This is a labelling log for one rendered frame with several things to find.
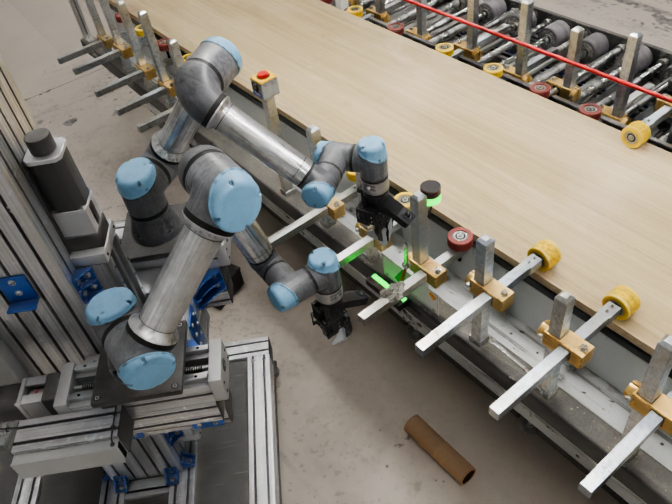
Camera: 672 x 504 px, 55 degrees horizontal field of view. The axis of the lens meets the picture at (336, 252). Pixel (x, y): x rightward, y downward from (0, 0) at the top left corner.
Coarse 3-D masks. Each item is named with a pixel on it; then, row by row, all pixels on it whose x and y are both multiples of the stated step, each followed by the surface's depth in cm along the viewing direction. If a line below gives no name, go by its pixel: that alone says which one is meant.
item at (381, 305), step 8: (440, 256) 201; (448, 256) 201; (456, 256) 202; (440, 264) 199; (448, 264) 201; (416, 272) 197; (408, 280) 196; (416, 280) 195; (424, 280) 197; (408, 288) 194; (416, 288) 197; (376, 304) 190; (384, 304) 190; (392, 304) 192; (360, 312) 189; (368, 312) 188; (376, 312) 189; (360, 320) 189; (368, 320) 188
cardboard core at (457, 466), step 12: (408, 420) 250; (420, 420) 249; (408, 432) 249; (420, 432) 245; (432, 432) 245; (420, 444) 245; (432, 444) 241; (444, 444) 241; (432, 456) 242; (444, 456) 238; (456, 456) 237; (444, 468) 238; (456, 468) 234; (468, 468) 233; (456, 480) 235; (468, 480) 237
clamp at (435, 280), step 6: (408, 258) 202; (414, 264) 200; (420, 264) 198; (426, 264) 198; (432, 264) 198; (438, 264) 197; (414, 270) 202; (426, 270) 196; (432, 270) 196; (444, 270) 195; (432, 276) 194; (438, 276) 194; (444, 276) 196; (432, 282) 196; (438, 282) 196
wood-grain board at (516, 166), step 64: (128, 0) 365; (192, 0) 355; (256, 0) 345; (256, 64) 294; (320, 64) 288; (384, 64) 281; (448, 64) 275; (320, 128) 252; (384, 128) 247; (448, 128) 242; (512, 128) 237; (576, 128) 233; (448, 192) 216; (512, 192) 212; (576, 192) 209; (640, 192) 205; (512, 256) 192; (576, 256) 189; (640, 256) 186; (640, 320) 171
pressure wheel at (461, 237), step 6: (456, 228) 202; (462, 228) 202; (450, 234) 201; (456, 234) 201; (462, 234) 200; (468, 234) 200; (450, 240) 199; (456, 240) 199; (462, 240) 199; (468, 240) 198; (450, 246) 200; (456, 246) 198; (462, 246) 198; (468, 246) 199
